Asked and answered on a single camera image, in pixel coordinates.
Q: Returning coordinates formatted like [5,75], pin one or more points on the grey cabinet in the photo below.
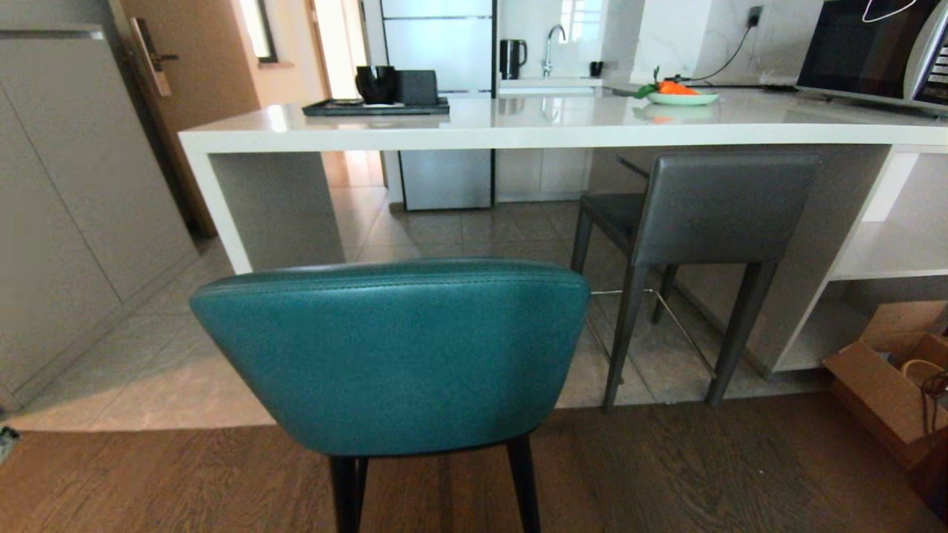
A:
[67,222]

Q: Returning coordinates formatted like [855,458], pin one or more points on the teal leather bar stool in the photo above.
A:
[392,355]

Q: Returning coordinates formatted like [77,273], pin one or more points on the white kitchen counter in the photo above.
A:
[518,122]

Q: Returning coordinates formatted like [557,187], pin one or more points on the pale green plate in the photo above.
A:
[685,98]

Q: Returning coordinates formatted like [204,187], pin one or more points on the black electric kettle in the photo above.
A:
[511,59]

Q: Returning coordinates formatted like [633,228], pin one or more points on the orange toy carrot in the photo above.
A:
[674,87]

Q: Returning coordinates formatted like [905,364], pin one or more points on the black serving tray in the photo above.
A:
[374,108]

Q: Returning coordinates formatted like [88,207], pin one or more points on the chrome sink faucet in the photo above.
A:
[549,50]

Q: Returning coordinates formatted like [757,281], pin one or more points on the grey leather bar stool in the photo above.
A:
[711,207]

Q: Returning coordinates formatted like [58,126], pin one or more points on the black square box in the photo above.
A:
[417,87]

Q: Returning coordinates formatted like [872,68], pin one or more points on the white refrigerator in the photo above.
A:
[438,52]

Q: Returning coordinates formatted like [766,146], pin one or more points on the brown cardboard box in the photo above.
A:
[885,385]

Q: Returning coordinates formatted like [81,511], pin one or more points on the black mug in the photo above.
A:
[375,83]

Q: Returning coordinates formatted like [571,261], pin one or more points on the brown wooden door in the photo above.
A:
[204,74]

